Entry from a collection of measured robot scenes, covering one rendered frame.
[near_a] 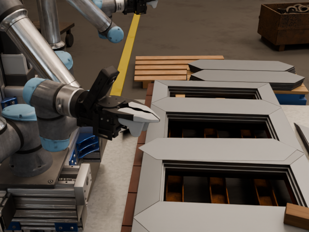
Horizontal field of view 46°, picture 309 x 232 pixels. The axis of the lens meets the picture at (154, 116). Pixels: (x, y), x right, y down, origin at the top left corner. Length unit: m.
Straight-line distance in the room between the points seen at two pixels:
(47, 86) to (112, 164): 1.08
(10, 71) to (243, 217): 1.02
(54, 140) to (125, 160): 1.01
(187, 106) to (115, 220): 0.80
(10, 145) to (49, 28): 0.72
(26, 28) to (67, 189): 0.58
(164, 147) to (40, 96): 0.91
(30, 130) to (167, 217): 0.57
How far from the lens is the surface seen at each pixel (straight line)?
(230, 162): 1.66
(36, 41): 1.07
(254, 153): 1.73
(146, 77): 4.32
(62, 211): 1.42
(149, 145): 1.73
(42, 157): 1.33
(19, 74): 1.47
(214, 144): 1.76
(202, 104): 2.10
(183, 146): 1.72
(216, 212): 1.41
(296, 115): 2.37
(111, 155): 1.99
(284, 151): 1.79
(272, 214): 1.45
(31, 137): 1.27
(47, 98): 0.90
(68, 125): 0.98
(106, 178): 1.84
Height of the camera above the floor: 1.84
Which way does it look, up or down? 30 degrees down
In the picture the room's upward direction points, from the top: straight up
